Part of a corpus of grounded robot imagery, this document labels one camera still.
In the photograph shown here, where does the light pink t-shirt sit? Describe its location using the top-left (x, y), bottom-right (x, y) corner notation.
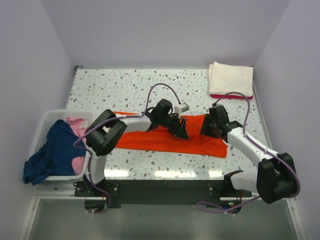
top-left (66, 117), bottom-right (88, 176)

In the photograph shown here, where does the folded cream t-shirt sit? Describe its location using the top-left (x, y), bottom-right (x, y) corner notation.
top-left (208, 61), bottom-right (254, 99)

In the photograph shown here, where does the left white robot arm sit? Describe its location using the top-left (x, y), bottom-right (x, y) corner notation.
top-left (84, 99), bottom-right (190, 196)

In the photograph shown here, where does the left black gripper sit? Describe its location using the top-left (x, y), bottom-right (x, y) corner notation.
top-left (159, 113), bottom-right (189, 140)

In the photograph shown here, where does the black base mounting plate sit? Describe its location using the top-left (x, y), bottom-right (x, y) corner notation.
top-left (73, 178), bottom-right (252, 213)

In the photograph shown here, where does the folded pink t-shirt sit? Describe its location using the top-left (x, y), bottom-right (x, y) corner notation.
top-left (210, 94), bottom-right (253, 100)

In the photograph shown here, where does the white plastic laundry basket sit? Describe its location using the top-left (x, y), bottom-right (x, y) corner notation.
top-left (28, 109), bottom-right (95, 183)

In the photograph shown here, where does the orange t-shirt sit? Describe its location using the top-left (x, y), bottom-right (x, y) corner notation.
top-left (116, 114), bottom-right (228, 158)

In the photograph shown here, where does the navy blue t-shirt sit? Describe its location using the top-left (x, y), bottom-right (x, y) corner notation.
top-left (22, 119), bottom-right (86, 186)

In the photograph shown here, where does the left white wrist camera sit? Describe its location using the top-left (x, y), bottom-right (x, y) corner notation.
top-left (174, 103), bottom-right (190, 117)

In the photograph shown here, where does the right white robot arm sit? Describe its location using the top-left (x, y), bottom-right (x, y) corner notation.
top-left (200, 103), bottom-right (301, 204)

